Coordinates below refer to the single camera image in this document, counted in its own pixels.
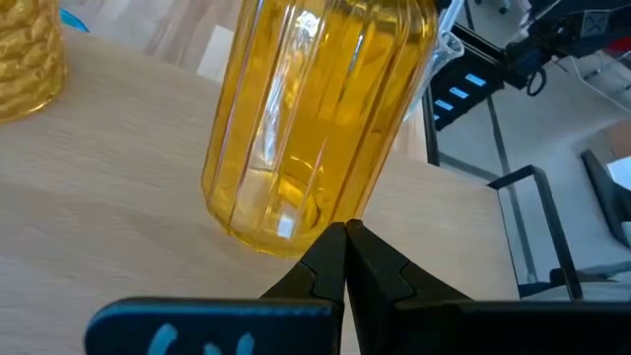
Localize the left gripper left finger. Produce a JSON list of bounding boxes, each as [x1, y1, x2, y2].
[[83, 221, 347, 355]]

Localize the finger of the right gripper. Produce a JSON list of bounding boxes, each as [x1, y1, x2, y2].
[[427, 46, 507, 133]]

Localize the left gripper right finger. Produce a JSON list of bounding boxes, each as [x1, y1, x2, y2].
[[345, 218, 631, 355]]

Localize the yellow ribbed glass vase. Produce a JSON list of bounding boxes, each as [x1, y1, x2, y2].
[[200, 0, 440, 260]]

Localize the yellow hobnail textured glass vase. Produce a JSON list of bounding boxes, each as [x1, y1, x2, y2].
[[0, 0, 69, 124]]

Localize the wooden shelf black metal legs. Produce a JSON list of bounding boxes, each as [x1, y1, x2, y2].
[[0, 27, 586, 355]]

